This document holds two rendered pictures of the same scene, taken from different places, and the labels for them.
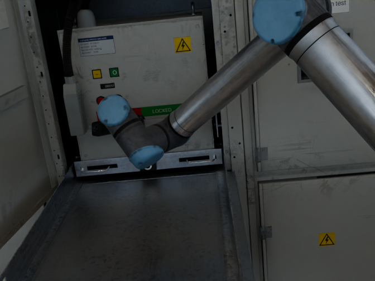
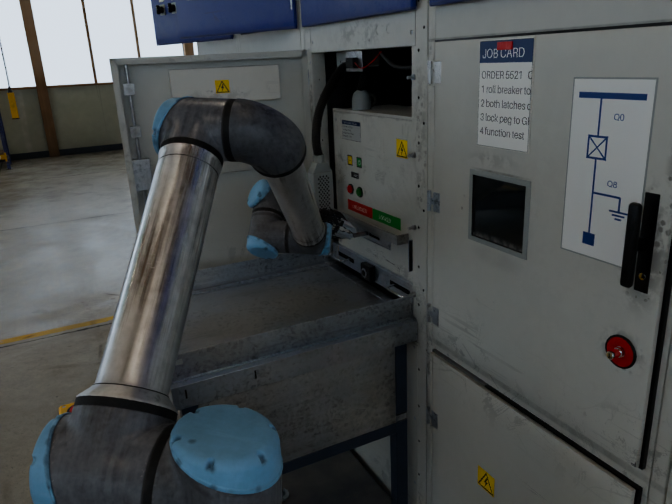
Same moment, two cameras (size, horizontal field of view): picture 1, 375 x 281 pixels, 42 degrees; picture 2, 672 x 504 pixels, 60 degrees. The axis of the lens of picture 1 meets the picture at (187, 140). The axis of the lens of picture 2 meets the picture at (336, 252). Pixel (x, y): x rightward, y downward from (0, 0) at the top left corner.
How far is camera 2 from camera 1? 1.51 m
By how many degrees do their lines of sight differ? 57
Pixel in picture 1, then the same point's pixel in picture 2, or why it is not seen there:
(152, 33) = (383, 128)
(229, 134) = (416, 274)
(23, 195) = not seen: hidden behind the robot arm
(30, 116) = not seen: hidden behind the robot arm
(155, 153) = (255, 245)
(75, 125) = not seen: hidden behind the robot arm
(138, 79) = (372, 176)
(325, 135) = (492, 329)
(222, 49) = (416, 164)
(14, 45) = (295, 116)
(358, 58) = (155, 192)
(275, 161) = (444, 333)
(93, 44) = (349, 128)
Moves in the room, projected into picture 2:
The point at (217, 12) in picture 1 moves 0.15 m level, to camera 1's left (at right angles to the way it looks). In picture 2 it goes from (416, 117) to (382, 113)
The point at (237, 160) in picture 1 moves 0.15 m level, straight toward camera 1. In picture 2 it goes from (420, 310) to (372, 322)
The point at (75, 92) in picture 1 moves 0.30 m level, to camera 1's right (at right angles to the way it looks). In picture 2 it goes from (313, 172) to (362, 187)
